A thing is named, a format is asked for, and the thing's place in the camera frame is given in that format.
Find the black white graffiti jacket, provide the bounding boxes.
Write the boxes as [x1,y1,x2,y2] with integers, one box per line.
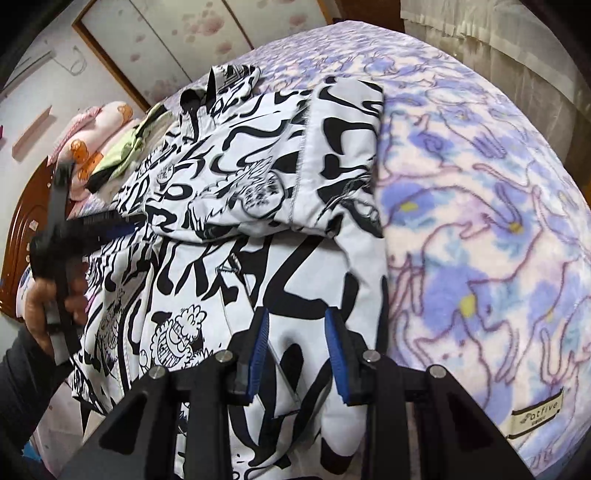
[70,65,388,479]

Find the green black folded clothes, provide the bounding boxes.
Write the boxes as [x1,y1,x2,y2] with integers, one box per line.
[85,103,174,193]

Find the person left hand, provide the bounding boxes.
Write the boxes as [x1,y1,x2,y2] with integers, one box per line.
[24,262,88,363]

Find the brown wooden headboard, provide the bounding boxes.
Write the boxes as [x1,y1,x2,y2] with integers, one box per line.
[1,159,55,322]

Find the pink bear print quilt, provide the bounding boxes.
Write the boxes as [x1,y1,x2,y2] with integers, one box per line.
[47,101,139,201]

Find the purple floral bed blanket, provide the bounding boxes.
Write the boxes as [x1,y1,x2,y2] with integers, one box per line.
[161,20,591,478]

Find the white floral wardrobe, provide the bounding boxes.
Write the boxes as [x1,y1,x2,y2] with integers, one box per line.
[72,0,331,110]

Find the beige lace covered furniture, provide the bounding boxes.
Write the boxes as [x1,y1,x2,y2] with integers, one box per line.
[401,0,590,186]

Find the pink wall shelf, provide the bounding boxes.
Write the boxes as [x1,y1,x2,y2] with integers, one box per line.
[11,105,52,159]

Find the white wall air conditioner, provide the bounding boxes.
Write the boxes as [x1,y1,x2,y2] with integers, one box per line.
[1,46,56,99]

